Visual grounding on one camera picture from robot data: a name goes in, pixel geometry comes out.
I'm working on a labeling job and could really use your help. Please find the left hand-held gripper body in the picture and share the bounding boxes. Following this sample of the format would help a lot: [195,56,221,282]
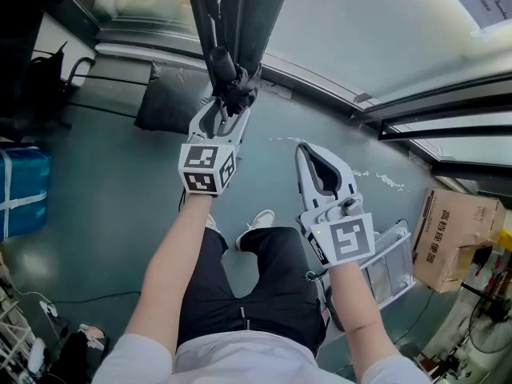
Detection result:
[178,112,247,198]

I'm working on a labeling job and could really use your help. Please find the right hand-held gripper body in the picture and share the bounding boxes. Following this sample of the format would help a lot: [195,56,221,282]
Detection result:
[296,192,377,270]

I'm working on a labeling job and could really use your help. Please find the white metal rack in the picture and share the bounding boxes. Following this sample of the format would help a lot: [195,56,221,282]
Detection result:
[0,286,38,379]

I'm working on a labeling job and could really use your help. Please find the person's left forearm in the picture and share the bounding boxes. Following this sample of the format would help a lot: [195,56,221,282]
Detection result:
[123,192,214,360]

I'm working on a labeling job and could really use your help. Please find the black chair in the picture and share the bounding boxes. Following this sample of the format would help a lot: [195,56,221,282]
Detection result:
[0,0,98,132]

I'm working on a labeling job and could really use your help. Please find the person's black trousers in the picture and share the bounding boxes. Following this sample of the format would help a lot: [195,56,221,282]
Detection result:
[175,226,330,356]

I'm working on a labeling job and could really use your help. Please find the person's white shirt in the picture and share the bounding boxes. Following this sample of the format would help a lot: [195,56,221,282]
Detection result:
[91,329,434,384]

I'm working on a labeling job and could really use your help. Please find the blue package with white tape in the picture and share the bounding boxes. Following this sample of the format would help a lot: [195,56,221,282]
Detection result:
[0,145,54,242]

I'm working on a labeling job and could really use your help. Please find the black cushion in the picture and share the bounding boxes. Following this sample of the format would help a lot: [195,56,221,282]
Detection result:
[133,60,214,136]

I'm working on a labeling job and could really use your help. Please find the brown cardboard box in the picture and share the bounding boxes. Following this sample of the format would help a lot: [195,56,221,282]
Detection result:
[411,187,508,294]

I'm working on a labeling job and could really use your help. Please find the black floor cable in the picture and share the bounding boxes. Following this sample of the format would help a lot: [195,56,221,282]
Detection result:
[18,290,142,306]

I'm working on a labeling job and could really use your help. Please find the silver step ladder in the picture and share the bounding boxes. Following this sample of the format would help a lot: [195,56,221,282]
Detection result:
[326,219,415,335]

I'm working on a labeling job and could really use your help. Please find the white power strip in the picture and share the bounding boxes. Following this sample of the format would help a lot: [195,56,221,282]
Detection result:
[38,299,60,318]

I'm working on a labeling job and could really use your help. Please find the black umbrella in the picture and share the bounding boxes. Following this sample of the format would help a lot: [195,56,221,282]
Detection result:
[202,44,263,122]

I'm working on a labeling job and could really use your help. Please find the person's right forearm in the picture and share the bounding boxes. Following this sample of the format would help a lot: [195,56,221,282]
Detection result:
[327,261,398,376]

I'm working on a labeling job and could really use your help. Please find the person's right white shoe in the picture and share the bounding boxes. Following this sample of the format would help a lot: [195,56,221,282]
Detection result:
[234,209,276,250]

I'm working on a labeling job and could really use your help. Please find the standing fan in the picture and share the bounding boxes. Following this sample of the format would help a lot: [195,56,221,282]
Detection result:
[462,280,512,356]

